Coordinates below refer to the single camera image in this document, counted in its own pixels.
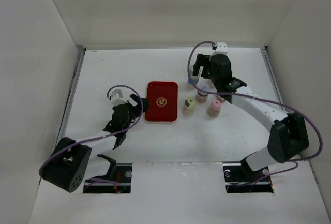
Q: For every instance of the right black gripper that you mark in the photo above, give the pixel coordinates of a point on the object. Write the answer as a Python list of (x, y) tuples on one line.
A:
[(203, 60)]

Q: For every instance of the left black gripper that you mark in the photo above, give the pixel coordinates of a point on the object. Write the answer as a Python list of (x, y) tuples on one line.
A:
[(139, 106)]

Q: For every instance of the tall bottle grey cap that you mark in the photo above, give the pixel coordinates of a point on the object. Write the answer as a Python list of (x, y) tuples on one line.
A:
[(192, 80)]

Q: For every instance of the yellow cap spice bottle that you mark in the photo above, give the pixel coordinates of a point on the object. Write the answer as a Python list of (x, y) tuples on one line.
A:
[(188, 107)]

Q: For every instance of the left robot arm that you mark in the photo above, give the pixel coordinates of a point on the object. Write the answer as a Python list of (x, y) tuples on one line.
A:
[(67, 164)]

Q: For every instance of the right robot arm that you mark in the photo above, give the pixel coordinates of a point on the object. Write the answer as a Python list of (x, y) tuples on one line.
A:
[(287, 131)]

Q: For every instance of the red lacquer tray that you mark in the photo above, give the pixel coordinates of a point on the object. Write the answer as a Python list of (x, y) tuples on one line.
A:
[(163, 101)]

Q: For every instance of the short jar red label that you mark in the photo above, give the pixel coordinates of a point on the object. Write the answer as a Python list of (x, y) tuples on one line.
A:
[(202, 96)]

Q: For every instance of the pink cap spice bottle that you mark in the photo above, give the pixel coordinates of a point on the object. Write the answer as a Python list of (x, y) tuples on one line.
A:
[(214, 108)]

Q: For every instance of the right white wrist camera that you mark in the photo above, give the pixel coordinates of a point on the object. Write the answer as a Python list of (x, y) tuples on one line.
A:
[(220, 48)]

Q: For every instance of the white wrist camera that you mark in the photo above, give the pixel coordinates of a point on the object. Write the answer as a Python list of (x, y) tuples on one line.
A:
[(116, 98), (220, 48)]

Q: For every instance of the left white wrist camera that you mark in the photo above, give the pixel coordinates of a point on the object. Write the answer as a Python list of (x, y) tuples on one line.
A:
[(116, 98)]

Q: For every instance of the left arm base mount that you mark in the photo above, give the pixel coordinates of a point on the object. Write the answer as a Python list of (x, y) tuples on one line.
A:
[(117, 179)]

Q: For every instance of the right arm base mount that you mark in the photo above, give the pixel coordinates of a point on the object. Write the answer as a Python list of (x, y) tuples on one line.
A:
[(237, 181)]

